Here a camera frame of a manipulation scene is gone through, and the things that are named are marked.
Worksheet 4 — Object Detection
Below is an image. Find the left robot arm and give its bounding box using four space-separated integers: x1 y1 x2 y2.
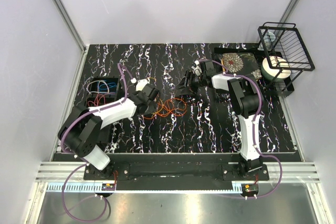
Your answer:
58 83 160 180

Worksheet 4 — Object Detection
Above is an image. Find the blue thin cable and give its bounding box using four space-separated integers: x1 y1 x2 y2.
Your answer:
97 79 118 93

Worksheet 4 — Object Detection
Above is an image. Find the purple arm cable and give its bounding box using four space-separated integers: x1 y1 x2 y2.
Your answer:
194 59 283 190
59 62 136 154

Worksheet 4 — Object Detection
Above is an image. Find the white round bowl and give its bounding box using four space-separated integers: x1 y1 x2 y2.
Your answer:
261 56 291 81

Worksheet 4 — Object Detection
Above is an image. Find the floral patterned box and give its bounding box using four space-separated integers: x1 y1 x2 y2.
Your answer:
221 52 262 81

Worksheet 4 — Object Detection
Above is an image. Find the glass cup in rack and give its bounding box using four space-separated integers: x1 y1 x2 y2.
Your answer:
264 31 276 51

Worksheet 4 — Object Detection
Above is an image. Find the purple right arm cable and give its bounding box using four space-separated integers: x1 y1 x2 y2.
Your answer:
194 59 283 190

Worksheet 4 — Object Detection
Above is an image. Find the white thin cable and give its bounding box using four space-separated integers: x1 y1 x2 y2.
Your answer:
87 81 110 95

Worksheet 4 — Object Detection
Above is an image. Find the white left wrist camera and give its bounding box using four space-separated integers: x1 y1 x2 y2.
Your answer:
131 78 149 91

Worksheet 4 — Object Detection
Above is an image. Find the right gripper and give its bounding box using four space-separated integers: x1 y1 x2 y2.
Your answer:
174 70 206 97

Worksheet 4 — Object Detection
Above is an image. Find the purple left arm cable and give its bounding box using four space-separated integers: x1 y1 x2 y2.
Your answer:
59 62 136 154

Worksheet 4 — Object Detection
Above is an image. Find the black three-compartment tray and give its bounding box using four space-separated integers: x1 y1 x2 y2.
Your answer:
78 76 123 145

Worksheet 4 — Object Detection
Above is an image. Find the black wire dish rack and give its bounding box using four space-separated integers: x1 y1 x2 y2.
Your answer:
258 22 315 97

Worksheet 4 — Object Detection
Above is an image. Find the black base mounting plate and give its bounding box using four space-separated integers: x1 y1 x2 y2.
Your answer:
83 162 269 191

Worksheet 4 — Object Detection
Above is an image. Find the orange thin cable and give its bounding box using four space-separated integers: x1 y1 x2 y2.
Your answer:
143 97 187 120

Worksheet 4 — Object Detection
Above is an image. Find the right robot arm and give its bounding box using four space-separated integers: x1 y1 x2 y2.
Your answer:
175 59 264 180

